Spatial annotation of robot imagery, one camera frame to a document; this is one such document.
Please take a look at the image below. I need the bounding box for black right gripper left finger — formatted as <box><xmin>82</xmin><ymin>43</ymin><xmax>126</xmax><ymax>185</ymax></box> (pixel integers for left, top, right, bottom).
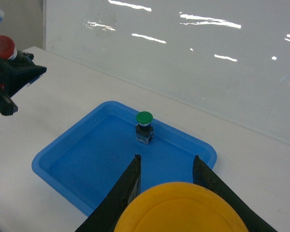
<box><xmin>76</xmin><ymin>155</ymin><xmax>141</xmax><ymax>232</ymax></box>

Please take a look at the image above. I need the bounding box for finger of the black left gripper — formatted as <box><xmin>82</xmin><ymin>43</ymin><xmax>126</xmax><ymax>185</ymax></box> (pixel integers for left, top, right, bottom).
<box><xmin>0</xmin><ymin>55</ymin><xmax>47</xmax><ymax>116</ymax></box>

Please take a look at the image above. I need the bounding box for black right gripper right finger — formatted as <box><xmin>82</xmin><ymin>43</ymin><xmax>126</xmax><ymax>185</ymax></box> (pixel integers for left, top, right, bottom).
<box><xmin>192</xmin><ymin>155</ymin><xmax>276</xmax><ymax>232</ymax></box>

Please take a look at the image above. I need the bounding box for red mushroom push button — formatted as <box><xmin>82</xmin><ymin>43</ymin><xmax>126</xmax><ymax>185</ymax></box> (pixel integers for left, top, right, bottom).
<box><xmin>0</xmin><ymin>35</ymin><xmax>34</xmax><ymax>64</ymax></box>

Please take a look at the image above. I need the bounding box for yellow mushroom push button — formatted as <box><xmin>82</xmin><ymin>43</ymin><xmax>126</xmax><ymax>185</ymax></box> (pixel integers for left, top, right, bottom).
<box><xmin>115</xmin><ymin>182</ymin><xmax>248</xmax><ymax>232</ymax></box>

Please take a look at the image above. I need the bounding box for blue plastic tray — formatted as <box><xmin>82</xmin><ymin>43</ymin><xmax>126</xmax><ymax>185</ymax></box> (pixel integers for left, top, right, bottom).
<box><xmin>32</xmin><ymin>101</ymin><xmax>217</xmax><ymax>216</ymax></box>

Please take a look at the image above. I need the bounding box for green mushroom push button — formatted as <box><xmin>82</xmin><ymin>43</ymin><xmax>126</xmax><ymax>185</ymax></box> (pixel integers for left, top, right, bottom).
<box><xmin>135</xmin><ymin>111</ymin><xmax>154</xmax><ymax>145</ymax></box>

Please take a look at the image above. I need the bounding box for white glossy back panel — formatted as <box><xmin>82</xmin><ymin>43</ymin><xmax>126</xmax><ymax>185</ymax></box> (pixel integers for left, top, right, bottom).
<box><xmin>44</xmin><ymin>0</ymin><xmax>290</xmax><ymax>145</ymax></box>

